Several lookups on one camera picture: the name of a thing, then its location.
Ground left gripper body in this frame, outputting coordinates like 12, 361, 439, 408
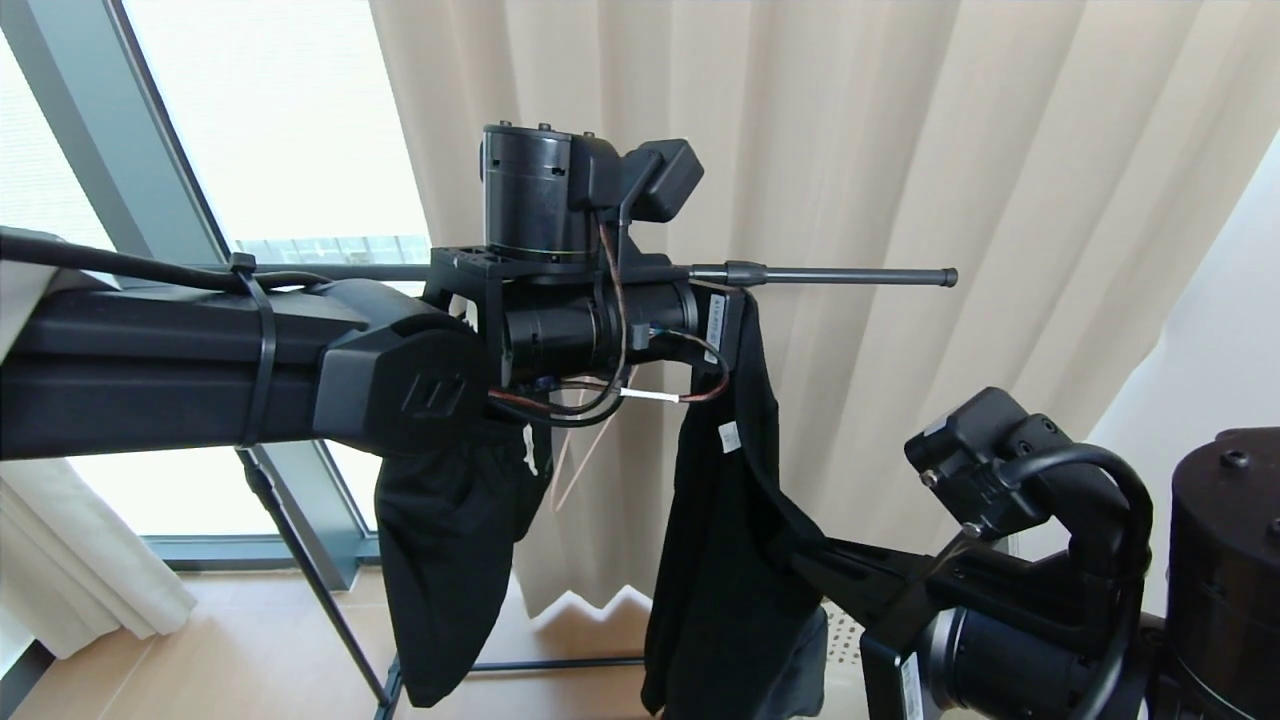
500, 280, 746, 379

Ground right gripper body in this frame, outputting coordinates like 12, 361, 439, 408
860, 590, 1143, 720

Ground pink clothes hanger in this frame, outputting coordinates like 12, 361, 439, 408
553, 420, 613, 513

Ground black shorts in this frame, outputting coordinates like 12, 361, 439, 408
373, 415, 554, 709

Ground black garment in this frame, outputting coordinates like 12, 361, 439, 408
640, 290, 831, 720

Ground white laundry basket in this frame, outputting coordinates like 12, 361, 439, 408
825, 600, 866, 720

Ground black clothes rack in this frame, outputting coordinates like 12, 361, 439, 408
235, 262, 959, 720

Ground beige curtain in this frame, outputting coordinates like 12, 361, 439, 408
0, 455, 199, 661
370, 0, 1280, 616

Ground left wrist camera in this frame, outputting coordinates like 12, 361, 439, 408
590, 138, 706, 226

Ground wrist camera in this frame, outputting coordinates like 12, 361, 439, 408
590, 138, 706, 226
905, 387, 1076, 541

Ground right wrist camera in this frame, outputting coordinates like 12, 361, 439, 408
905, 387, 1076, 541

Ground black cable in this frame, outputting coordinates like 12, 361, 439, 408
1000, 443, 1156, 720
0, 230, 336, 293

